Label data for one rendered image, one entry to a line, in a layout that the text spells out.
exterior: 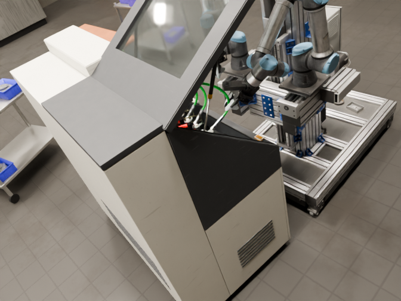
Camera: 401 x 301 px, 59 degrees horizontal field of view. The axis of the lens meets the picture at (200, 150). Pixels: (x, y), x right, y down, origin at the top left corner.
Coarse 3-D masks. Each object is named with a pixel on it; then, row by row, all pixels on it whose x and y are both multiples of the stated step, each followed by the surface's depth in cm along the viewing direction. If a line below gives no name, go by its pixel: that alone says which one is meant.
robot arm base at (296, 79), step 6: (294, 72) 208; (300, 72) 204; (306, 72) 204; (312, 72) 205; (294, 78) 209; (300, 78) 206; (306, 78) 206; (312, 78) 206; (294, 84) 211; (300, 84) 208; (306, 84) 207; (312, 84) 208
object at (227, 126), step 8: (208, 112) 228; (208, 120) 232; (216, 120) 223; (224, 120) 218; (216, 128) 230; (224, 128) 221; (232, 128) 212; (240, 128) 208; (240, 136) 210; (248, 136) 202
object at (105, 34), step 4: (84, 24) 509; (88, 24) 505; (84, 28) 497; (88, 28) 493; (92, 28) 489; (96, 28) 485; (100, 28) 481; (92, 32) 476; (96, 32) 473; (100, 32) 469; (104, 32) 465; (108, 32) 462; (112, 32) 458; (100, 36) 458; (104, 36) 454; (108, 36) 451; (112, 36) 447; (108, 40) 442
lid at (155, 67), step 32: (160, 0) 172; (192, 0) 156; (224, 0) 142; (128, 32) 178; (160, 32) 162; (192, 32) 148; (224, 32) 133; (128, 64) 165; (160, 64) 153; (192, 64) 137; (128, 96) 156; (160, 96) 142; (192, 96) 135
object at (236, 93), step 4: (244, 80) 171; (248, 84) 169; (248, 88) 173; (252, 88) 171; (256, 88) 173; (236, 92) 176; (240, 92) 173; (244, 92) 175; (248, 92) 175; (252, 92) 175; (236, 96) 175; (240, 96) 174; (244, 96) 174; (248, 96) 175; (252, 96) 177; (240, 100) 178; (244, 100) 178
